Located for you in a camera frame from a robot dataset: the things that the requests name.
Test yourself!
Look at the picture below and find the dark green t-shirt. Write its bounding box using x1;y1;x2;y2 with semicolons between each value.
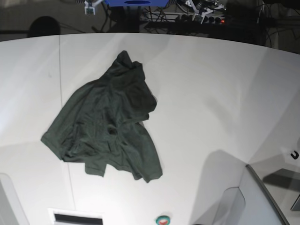
41;51;163;182

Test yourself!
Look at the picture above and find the black power strip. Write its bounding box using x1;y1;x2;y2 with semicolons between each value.
178;14;225;25

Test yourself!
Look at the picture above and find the red green emergency button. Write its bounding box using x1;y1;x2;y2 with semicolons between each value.
156;215;171;225

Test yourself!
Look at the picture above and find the blue box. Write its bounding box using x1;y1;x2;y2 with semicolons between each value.
105;0;169;7

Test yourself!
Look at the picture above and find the small black hook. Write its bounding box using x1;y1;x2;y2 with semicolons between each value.
290;151;300;160

